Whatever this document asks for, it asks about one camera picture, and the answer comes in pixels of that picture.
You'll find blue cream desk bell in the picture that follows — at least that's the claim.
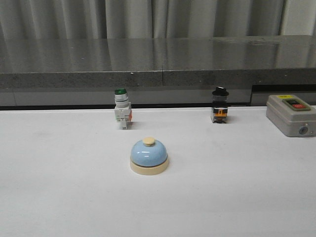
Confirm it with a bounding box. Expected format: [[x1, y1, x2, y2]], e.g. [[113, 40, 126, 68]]
[[130, 137, 169, 175]]

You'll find grey stone counter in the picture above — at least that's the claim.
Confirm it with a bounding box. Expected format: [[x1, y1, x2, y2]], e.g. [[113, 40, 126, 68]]
[[0, 36, 316, 109]]

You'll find grey push-button control box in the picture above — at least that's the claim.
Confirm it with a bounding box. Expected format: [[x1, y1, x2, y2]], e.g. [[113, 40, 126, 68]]
[[266, 95, 316, 137]]

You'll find grey curtain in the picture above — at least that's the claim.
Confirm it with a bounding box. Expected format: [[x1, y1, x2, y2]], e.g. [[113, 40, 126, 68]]
[[0, 0, 316, 40]]

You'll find green pushbutton switch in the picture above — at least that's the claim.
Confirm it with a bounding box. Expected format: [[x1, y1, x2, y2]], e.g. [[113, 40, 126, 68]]
[[115, 88, 132, 129]]

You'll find black rotary selector switch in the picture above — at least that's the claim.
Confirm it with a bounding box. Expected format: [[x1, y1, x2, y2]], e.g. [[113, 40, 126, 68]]
[[211, 86, 229, 123]]

